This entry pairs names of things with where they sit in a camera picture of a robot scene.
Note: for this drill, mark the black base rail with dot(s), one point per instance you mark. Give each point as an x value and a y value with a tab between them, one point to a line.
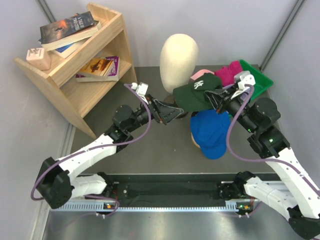
173	190

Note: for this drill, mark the orange purple paperback book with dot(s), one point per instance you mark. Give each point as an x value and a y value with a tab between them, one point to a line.
100	69

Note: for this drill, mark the green plastic bin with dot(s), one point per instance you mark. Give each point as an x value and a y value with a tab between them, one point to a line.
262	82

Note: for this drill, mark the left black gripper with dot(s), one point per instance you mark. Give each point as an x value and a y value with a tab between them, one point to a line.
163	113

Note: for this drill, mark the grey cable duct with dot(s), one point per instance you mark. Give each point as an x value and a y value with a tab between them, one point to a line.
104	206

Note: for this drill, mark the light pink cap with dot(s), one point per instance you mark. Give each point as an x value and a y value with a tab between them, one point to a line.
200	73

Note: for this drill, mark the wooden bookshelf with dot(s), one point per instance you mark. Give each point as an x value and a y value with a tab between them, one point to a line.
74	100

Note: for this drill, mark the dark cover paperback book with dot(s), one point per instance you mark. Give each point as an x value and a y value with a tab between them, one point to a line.
67	31

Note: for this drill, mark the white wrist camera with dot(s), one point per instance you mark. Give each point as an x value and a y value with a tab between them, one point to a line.
242	79
140	89

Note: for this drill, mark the blue cap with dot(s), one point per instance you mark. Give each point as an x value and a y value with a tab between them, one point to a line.
210	130

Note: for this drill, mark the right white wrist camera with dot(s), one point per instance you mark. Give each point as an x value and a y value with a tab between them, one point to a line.
242	79

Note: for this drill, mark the magenta cap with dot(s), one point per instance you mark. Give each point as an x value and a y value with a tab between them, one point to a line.
227	73

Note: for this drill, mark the round wooden hat stand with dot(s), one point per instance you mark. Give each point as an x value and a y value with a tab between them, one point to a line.
194	142

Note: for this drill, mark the blue cover book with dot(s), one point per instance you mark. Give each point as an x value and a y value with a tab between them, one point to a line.
67	50

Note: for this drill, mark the pink power adapter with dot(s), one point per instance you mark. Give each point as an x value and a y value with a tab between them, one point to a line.
39	58

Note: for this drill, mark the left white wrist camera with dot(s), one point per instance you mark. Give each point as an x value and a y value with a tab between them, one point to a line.
140	89

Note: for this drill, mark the cream mannequin head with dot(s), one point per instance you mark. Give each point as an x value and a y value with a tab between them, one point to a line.
178	58

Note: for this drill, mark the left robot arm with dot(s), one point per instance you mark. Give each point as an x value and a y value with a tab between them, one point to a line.
59	180

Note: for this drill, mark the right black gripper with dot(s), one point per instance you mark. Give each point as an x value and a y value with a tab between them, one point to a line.
214	95

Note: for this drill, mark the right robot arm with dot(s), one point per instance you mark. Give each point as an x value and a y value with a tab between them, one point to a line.
301	207

